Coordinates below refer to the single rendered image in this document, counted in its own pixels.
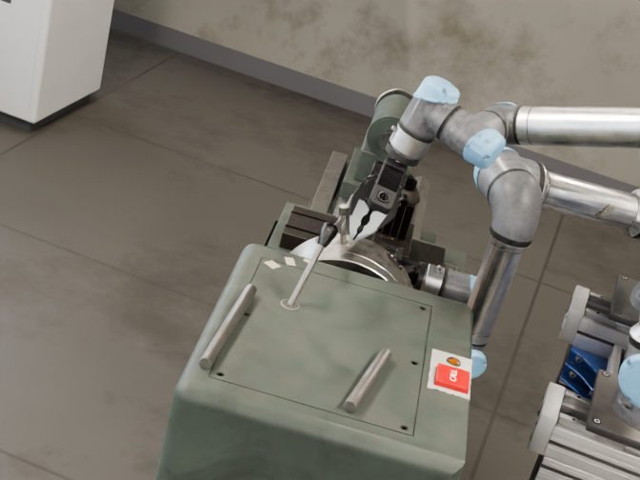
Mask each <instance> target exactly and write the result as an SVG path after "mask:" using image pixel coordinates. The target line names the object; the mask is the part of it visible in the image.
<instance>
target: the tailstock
mask: <svg viewBox="0 0 640 480"><path fill-rule="evenodd" d="M412 97H413V93H412V92H410V91H409V90H405V89H400V88H394V89H389V90H386V91H384V92H383V93H382V94H381V95H380V96H379V97H378V99H377V101H376V103H375V107H374V115H373V117H372V120H371V123H370V126H369V128H368V130H367V133H366V136H365V139H364V142H363V145H362V148H361V149H359V148H355V149H354V152H353V155H352V157H351V160H350V164H349V167H348V169H347V172H346V175H345V178H344V180H343V184H342V187H341V190H340V194H339V197H341V198H345V199H350V196H351V195H352V194H354V192H355V190H356V189H357V188H359V186H360V183H361V182H363V183H364V180H365V178H366V177H367V175H368V173H369V171H370V169H371V167H372V165H373V164H374V162H375V160H376V159H378V160H380V161H382V162H384V161H385V159H386V158H387V157H389V154H388V153H387V151H386V145H387V144H388V142H389V140H390V137H391V135H392V133H393V130H391V128H392V126H395V127H397V124H398V123H399V121H400V119H401V117H402V115H403V114H404V112H405V110H406V108H407V107H408V105H409V103H410V101H411V99H412ZM412 172H413V167H410V166H408V168H407V171H406V175H408V174H411V175H412Z"/></svg>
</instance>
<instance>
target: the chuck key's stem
mask: <svg viewBox="0 0 640 480"><path fill-rule="evenodd" d="M349 212H350V207H349V206H348V205H346V204H342V205H340V206H339V211H338V218H339V217H340V215H341V214H344V215H345V216H346V218H345V220H344V222H343V224H342V225H341V227H339V228H338V229H339V231H338V233H339V234H340V244H341V245H346V244H347V234H348V233H349Z"/></svg>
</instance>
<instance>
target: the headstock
mask: <svg viewBox="0 0 640 480"><path fill-rule="evenodd" d="M285 257H290V258H293V260H294V263H295V266H290V265H287V263H286V260H285ZM305 258H306V257H302V256H299V255H295V254H292V253H288V252H285V251H281V250H276V249H273V248H269V247H266V246H262V245H259V244H250V245H248V246H246V247H245V248H244V249H243V251H242V253H241V255H240V257H239V259H238V261H237V263H236V265H235V267H234V269H233V271H232V273H231V275H230V278H229V280H228V282H227V284H226V286H225V287H224V289H223V291H222V294H221V296H220V298H219V300H218V302H217V304H216V306H215V308H214V310H213V312H212V314H211V316H210V319H209V321H208V323H207V325H206V326H205V328H204V330H203V332H202V334H201V336H200V338H199V340H198V342H197V344H196V346H195V348H194V351H193V353H192V355H191V357H190V360H189V362H188V364H187V365H186V367H185V369H184V371H183V373H182V375H181V377H180V379H179V381H178V383H177V385H176V387H175V390H174V394H173V397H172V402H171V406H170V414H169V419H168V423H167V427H166V431H165V436H164V440H163V445H162V449H161V453H160V458H159V462H158V467H157V471H156V475H155V479H154V480H459V477H460V474H461V472H462V469H463V467H464V464H465V462H466V449H467V436H468V416H469V402H470V400H469V399H466V398H462V397H459V396H455V395H452V394H448V393H445V392H442V391H439V390H433V389H430V388H428V380H429V373H430V360H431V352H432V349H435V350H440V351H444V352H447V353H450V354H454V355H457V356H461V357H464V358H468V359H470V360H471V346H472V326H473V314H472V310H471V308H470V307H469V306H468V305H466V304H464V303H461V302H458V301H454V300H451V299H448V298H445V297H441V296H438V295H434V294H431V293H427V292H424V291H420V290H415V289H412V288H409V287H405V286H402V285H398V284H395V283H392V282H389V281H385V280H382V279H378V278H375V277H371V276H368V275H365V274H362V273H358V272H355V271H351V270H345V269H342V268H338V267H335V266H333V265H329V264H326V263H322V262H319V261H317V262H316V264H315V266H314V267H313V269H312V271H311V273H310V276H309V278H308V280H307V282H306V283H305V285H304V287H303V288H302V290H301V292H300V294H299V296H298V298H297V299H296V302H297V303H298V304H299V305H300V308H299V309H298V310H287V309H285V308H284V307H282V306H281V301H282V300H283V299H290V297H291V295H292V293H293V292H294V290H295V288H296V286H297V284H298V282H299V280H300V278H301V276H302V275H303V273H304V271H305V269H306V267H307V265H308V263H307V262H305V261H303V260H304V259H305ZM270 260H272V261H273V262H275V263H276V264H278V265H279V266H281V267H279V268H276V269H272V268H271V267H269V266H268V265H267V264H265V263H264V262H268V261H270ZM248 284H252V285H254V286H255V287H256V289H257V291H256V293H255V295H254V296H253V298H252V299H251V301H250V303H249V305H248V307H247V308H246V310H245V312H244V313H243V315H242V317H241V318H240V320H239V322H238V323H237V325H236V326H235V328H234V330H233V331H232V333H231V335H230V337H229V339H228V340H227V342H226V344H225V345H224V347H223V348H222V349H221V351H220V353H219V354H218V356H217V357H216V359H215V361H214V362H213V364H212V366H211V367H210V369H208V370H204V369H202V368H201V367H200V366H199V360H200V358H201V357H202V355H203V354H204V352H205V350H206V349H207V347H208V346H209V344H210V342H211V340H212V339H213V337H214V336H215V334H216V332H218V330H219V329H220V327H221V325H222V324H223V322H224V321H225V319H226V318H227V316H228V314H229V313H230V311H231V309H232V307H233V306H234V304H235V303H236V301H237V300H238V298H239V296H240V295H241V293H242V292H243V290H244V288H245V287H246V285H248ZM383 348H386V349H389V350H390V351H391V358H390V360H389V361H388V363H387V364H386V366H385V367H384V368H383V369H382V371H381V372H380V374H379V375H378V377H377V378H376V380H375V381H374V383H373V384H372V386H371V387H370V389H369V391H368V392H367V394H366V395H365V397H364V398H363V400H362V401H361V403H360V404H359V406H358V407H357V409H356V410H355V412H347V411H345V409H344V407H343V405H344V403H345V401H346V400H347V398H348V397H349V396H350V394H351V392H352V391H353V389H354V388H355V386H356V385H357V383H358V382H359V381H360V379H361V378H362V376H363V375H364V373H365V372H366V370H367V369H368V367H369V366H370V364H371V363H372V361H373V360H374V358H375V357H376V355H377V354H378V353H379V351H380V350H381V349H383Z"/></svg>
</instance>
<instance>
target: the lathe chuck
mask: <svg viewBox="0 0 640 480"><path fill-rule="evenodd" d="M315 238H316V237H315ZM315 238H312V239H311V240H308V241H306V242H304V243H302V244H301V245H299V246H298V247H296V248H295V249H294V250H292V251H291V252H290V253H292V254H295V255H299V256H302V257H305V256H307V255H311V254H314V252H315V250H316V248H317V246H318V245H319V244H317V243H316V242H315ZM339 240H340V234H337V235H336V237H335V238H334V239H333V240H332V241H331V242H330V244H329V245H328V246H327V247H326V248H324V249H323V250H322V252H325V251H341V252H347V253H352V254H355V255H359V256H361V257H364V258H366V259H369V260H371V261H372V262H373V263H375V264H377V265H378V266H380V267H381V268H383V269H384V270H385V271H387V272H388V273H389V274H390V275H391V276H392V277H393V278H394V280H395V281H396V282H397V283H398V285H402V286H405V287H409V288H412V284H411V281H410V278H409V276H408V274H407V272H406V271H405V269H404V268H403V266H402V265H401V266H400V267H399V269H398V268H397V267H396V265H395V264H394V263H393V262H392V261H391V260H389V257H388V255H389V254H390V252H389V251H387V250H386V249H384V248H383V247H381V246H380V245H378V244H376V243H374V242H372V241H371V240H368V239H366V238H363V239H361V240H358V241H354V240H352V239H351V238H350V235H349V234H347V241H349V242H350V245H349V246H338V245H336V244H335V242H336V241H339Z"/></svg>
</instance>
